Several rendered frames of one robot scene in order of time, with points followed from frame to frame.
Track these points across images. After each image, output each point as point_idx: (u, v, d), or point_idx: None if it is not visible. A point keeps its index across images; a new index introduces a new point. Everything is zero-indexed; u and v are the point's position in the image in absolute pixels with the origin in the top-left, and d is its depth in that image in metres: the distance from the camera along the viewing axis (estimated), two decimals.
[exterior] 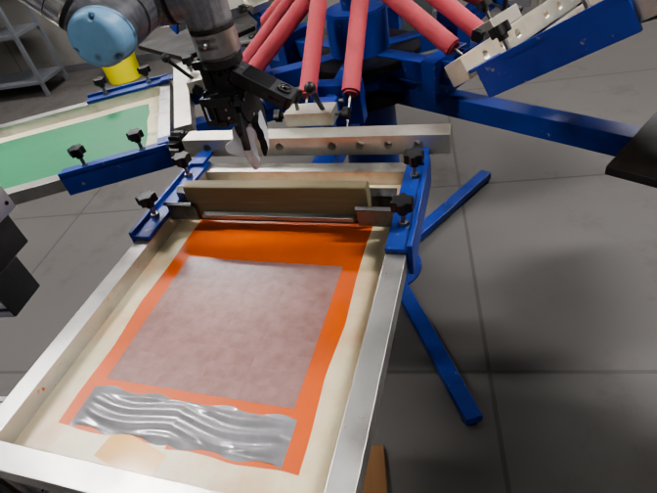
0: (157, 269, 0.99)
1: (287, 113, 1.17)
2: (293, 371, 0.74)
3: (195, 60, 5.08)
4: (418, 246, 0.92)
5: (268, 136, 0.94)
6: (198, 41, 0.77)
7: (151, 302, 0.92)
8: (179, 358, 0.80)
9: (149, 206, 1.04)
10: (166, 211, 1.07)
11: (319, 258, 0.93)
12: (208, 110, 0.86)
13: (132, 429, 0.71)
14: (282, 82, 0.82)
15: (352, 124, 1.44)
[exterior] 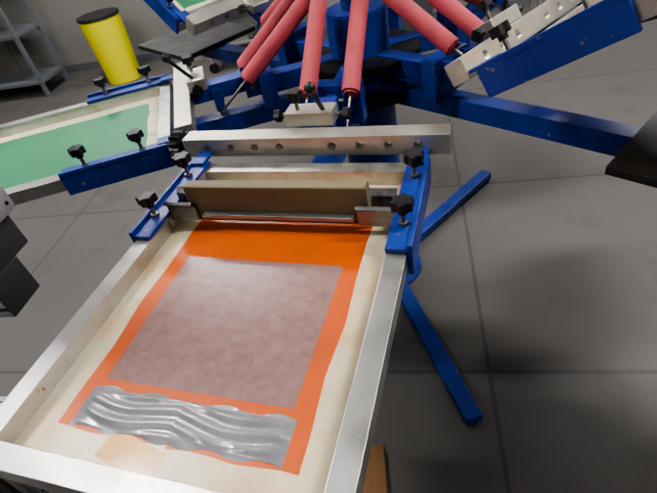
0: (157, 269, 0.99)
1: (287, 113, 1.17)
2: (293, 371, 0.74)
3: (195, 60, 5.08)
4: (418, 246, 0.92)
5: None
6: None
7: (151, 302, 0.92)
8: (179, 358, 0.80)
9: (149, 206, 1.04)
10: (166, 211, 1.07)
11: (319, 258, 0.93)
12: None
13: (132, 429, 0.71)
14: None
15: (352, 124, 1.44)
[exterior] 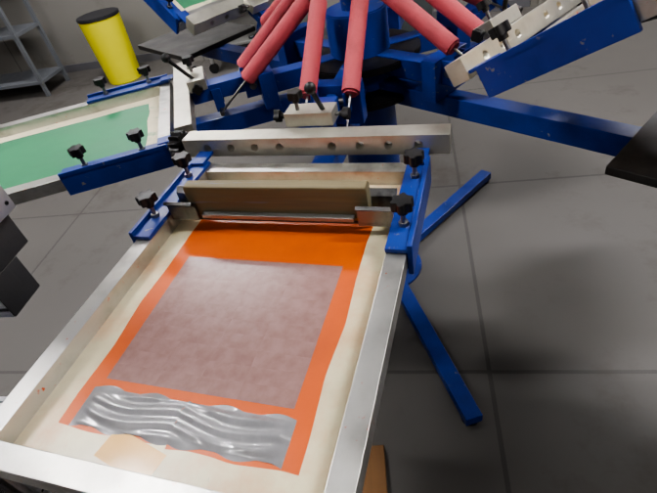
0: (157, 269, 0.99)
1: (287, 113, 1.17)
2: (293, 371, 0.74)
3: (195, 60, 5.08)
4: (418, 246, 0.92)
5: None
6: None
7: (151, 302, 0.92)
8: (179, 358, 0.80)
9: (149, 206, 1.04)
10: (166, 211, 1.07)
11: (319, 258, 0.93)
12: None
13: (132, 429, 0.71)
14: None
15: (352, 124, 1.44)
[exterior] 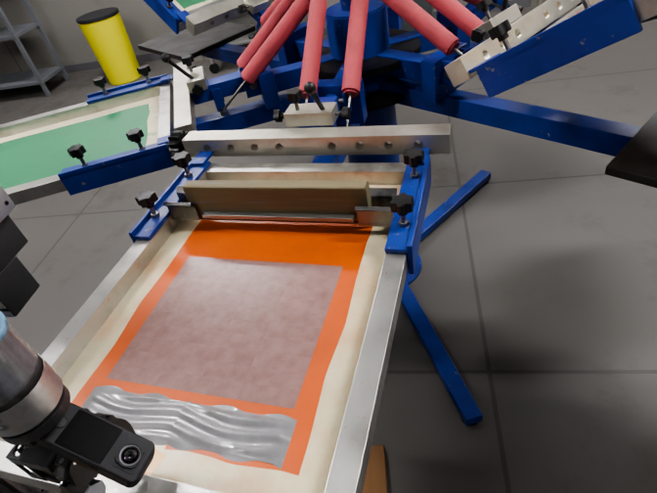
0: (157, 269, 0.99)
1: (287, 113, 1.17)
2: (293, 371, 0.74)
3: (195, 60, 5.08)
4: (418, 246, 0.92)
5: None
6: None
7: (151, 302, 0.92)
8: (179, 358, 0.80)
9: (149, 206, 1.04)
10: (166, 211, 1.07)
11: (319, 258, 0.93)
12: None
13: None
14: None
15: (352, 124, 1.44)
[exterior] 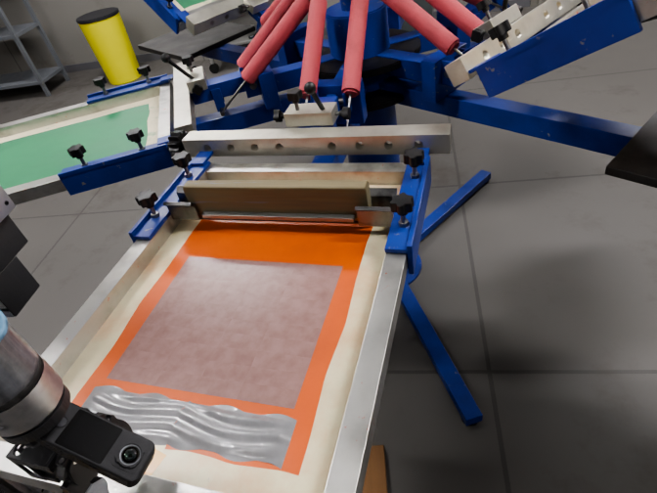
0: (157, 269, 0.99)
1: (287, 113, 1.17)
2: (293, 371, 0.74)
3: (195, 60, 5.08)
4: (418, 246, 0.92)
5: None
6: None
7: (151, 302, 0.92)
8: (179, 358, 0.80)
9: (149, 206, 1.04)
10: (166, 211, 1.07)
11: (319, 258, 0.93)
12: None
13: (132, 429, 0.71)
14: None
15: (352, 124, 1.44)
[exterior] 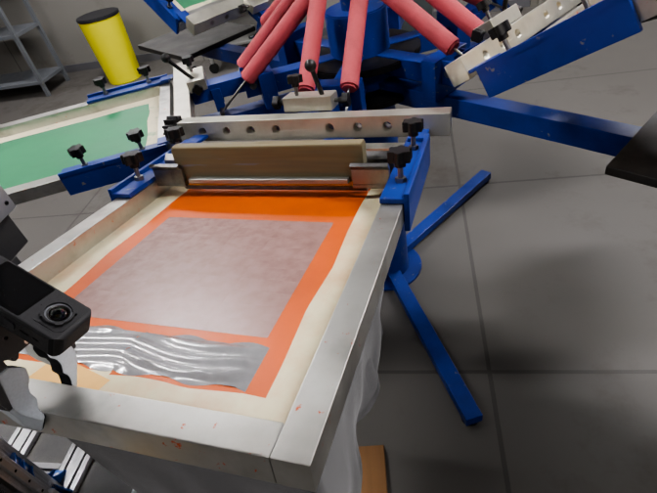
0: (134, 226, 0.92)
1: (286, 98, 1.16)
2: (270, 305, 0.65)
3: (195, 60, 5.08)
4: (416, 209, 0.86)
5: None
6: None
7: (120, 251, 0.84)
8: (143, 295, 0.71)
9: (133, 166, 0.98)
10: (152, 176, 1.02)
11: (308, 217, 0.87)
12: None
13: None
14: None
15: None
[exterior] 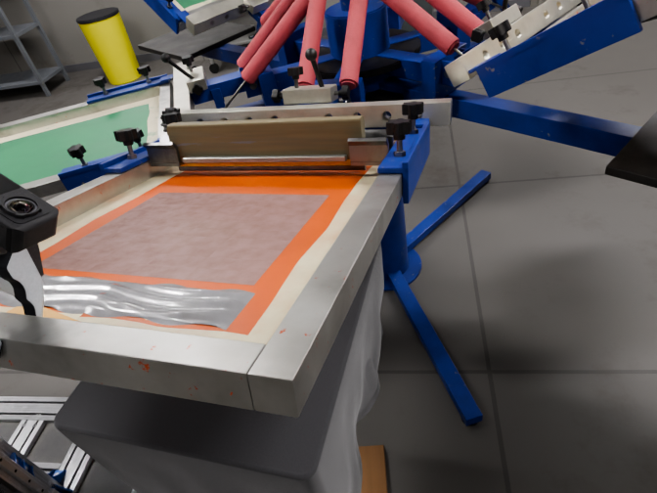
0: (122, 200, 0.89)
1: (286, 90, 1.15)
2: (259, 259, 0.61)
3: (195, 60, 5.08)
4: (415, 186, 0.83)
5: None
6: None
7: (107, 219, 0.80)
8: (124, 252, 0.67)
9: (126, 143, 0.96)
10: (145, 156, 0.99)
11: (303, 191, 0.84)
12: None
13: (45, 301, 0.56)
14: None
15: None
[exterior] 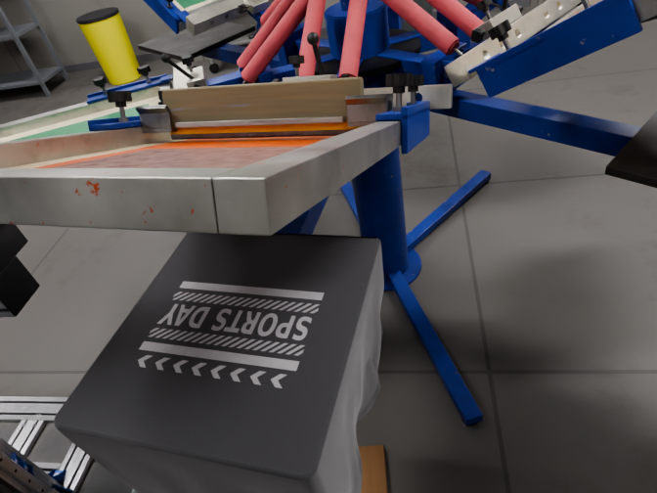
0: (108, 152, 0.85)
1: (286, 77, 1.15)
2: None
3: (195, 60, 5.08)
4: (414, 145, 0.80)
5: None
6: None
7: (87, 159, 0.76)
8: None
9: (119, 105, 0.94)
10: (137, 120, 0.97)
11: (297, 145, 0.80)
12: None
13: None
14: None
15: None
